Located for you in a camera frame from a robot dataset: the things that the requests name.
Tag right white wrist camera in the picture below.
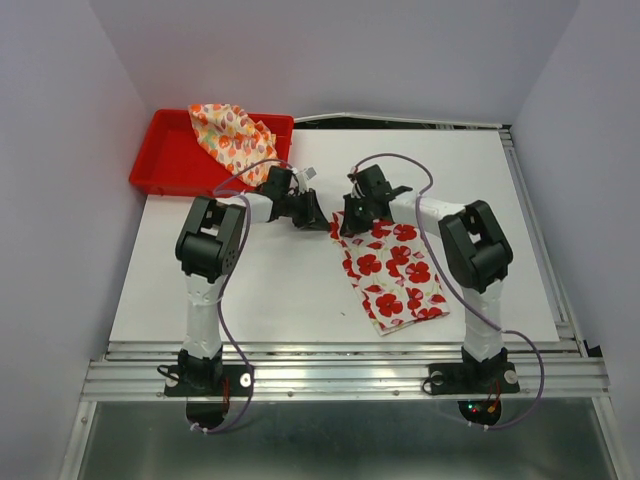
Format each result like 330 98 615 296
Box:
347 172 368 199

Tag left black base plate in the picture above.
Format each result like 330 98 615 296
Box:
157 364 253 398

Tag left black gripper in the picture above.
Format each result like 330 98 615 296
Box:
281 188 331 231

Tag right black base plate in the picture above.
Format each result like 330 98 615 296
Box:
422 361 520 396

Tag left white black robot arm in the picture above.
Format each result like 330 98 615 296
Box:
158 166 329 397

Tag aluminium frame rails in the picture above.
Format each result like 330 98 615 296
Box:
61 124 634 479

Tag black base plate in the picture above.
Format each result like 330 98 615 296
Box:
157 364 253 398
422 361 520 396

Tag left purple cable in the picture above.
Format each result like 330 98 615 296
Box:
187 159 301 435

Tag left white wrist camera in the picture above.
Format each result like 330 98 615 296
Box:
293 167 317 193

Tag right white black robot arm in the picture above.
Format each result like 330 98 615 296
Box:
342 165 520 396

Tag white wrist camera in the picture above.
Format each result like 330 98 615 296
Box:
293 167 317 193
347 172 368 199

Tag red plastic tray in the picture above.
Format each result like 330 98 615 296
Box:
129 109 294 197

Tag orange floral print skirt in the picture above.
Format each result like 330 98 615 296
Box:
187 104 278 187

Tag red poppy print skirt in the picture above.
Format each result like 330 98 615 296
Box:
330 211 450 336

